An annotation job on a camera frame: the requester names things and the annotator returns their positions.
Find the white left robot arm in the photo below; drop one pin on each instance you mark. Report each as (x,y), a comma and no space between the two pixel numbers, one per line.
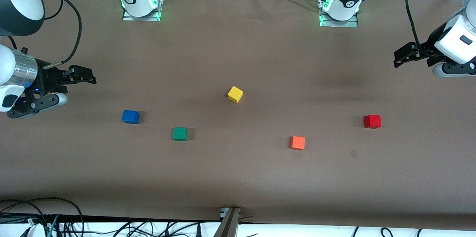
(346,4)

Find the yellow wooden block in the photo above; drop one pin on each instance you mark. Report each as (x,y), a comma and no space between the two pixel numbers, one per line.
(235,94)

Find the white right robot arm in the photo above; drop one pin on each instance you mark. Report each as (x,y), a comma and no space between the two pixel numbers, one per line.
(135,4)

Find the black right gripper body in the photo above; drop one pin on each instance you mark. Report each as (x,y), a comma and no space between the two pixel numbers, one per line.
(47,79)

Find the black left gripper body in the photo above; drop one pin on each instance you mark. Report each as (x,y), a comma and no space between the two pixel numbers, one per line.
(430,47)

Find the blue wooden block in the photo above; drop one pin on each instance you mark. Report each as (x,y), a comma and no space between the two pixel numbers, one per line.
(130,117)

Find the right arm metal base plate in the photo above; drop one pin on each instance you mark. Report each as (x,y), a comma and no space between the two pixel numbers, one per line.
(128,16)

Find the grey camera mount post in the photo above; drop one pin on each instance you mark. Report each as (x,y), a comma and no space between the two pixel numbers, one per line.
(228,226)

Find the brown table cover sheet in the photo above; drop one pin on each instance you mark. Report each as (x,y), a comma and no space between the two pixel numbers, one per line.
(238,177)

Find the red wooden block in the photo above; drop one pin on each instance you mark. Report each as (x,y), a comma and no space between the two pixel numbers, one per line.
(372,121)

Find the orange wooden block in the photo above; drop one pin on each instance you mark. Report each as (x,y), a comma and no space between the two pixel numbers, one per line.
(297,143)

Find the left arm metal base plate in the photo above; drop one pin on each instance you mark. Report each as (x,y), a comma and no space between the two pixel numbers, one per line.
(327,24)

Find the green wooden block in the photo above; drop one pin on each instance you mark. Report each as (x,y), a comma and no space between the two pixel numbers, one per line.
(180,133)

